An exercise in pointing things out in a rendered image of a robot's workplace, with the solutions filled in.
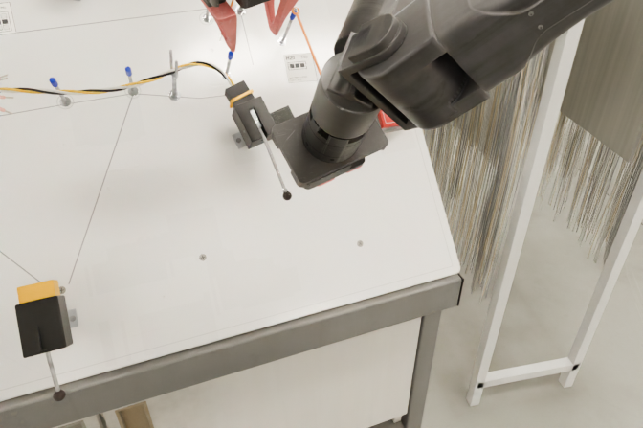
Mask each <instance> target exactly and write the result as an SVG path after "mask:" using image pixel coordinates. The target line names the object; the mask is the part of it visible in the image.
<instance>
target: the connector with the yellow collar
mask: <svg viewBox="0 0 643 428"><path fill-rule="evenodd" d="M249 90H250V89H249V87H248V86H247V84H246V82H245V81H244V80H242V81H240V82H239V83H237V84H235V85H233V86H231V87H229V88H226V89H225V96H226V98H227V99H228V101H229V102H231V100H232V99H234V98H236V97H238V96H239V95H241V94H243V93H245V92H247V91H249ZM254 98H255V97H254V95H253V93H251V94H249V95H247V96H245V97H243V98H241V99H239V100H237V101H234V102H233V108H234V107H235V106H237V105H239V104H241V103H243V102H245V101H249V100H252V99H254Z"/></svg>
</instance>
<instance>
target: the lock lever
mask: <svg viewBox="0 0 643 428"><path fill-rule="evenodd" d="M250 112H251V114H252V116H253V118H254V120H255V123H256V125H257V127H258V129H259V131H260V133H261V135H262V137H263V138H262V139H263V141H264V144H265V146H266V148H267V150H268V153H269V155H270V158H271V161H272V163H273V166H274V168H275V171H276V173H277V177H278V180H279V182H280V185H281V186H282V192H283V193H285V192H288V190H287V189H286V188H285V185H284V183H283V180H282V178H281V175H280V173H279V170H278V168H277V164H276V161H275V158H274V156H273V153H272V151H271V149H270V147H269V144H268V142H267V139H266V137H265V135H264V133H263V131H262V129H261V127H262V125H261V123H260V121H259V119H258V117H257V115H256V113H255V111H254V110H252V111H250Z"/></svg>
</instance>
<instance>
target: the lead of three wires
mask: <svg viewBox="0 0 643 428"><path fill-rule="evenodd" d="M194 66H204V67H208V68H211V69H214V70H216V71H217V72H218V73H220V74H221V75H222V76H223V77H224V78H225V79H226V80H227V81H228V83H229V85H230V86H233V85H234V83H233V80H232V79H231V78H230V77H229V76H228V75H227V74H226V73H225V72H224V71H223V70H222V69H221V68H219V67H218V66H216V65H214V64H211V63H207V62H203V61H193V62H191V63H186V64H182V65H179V66H178V71H180V70H182V69H187V68H190V67H194Z"/></svg>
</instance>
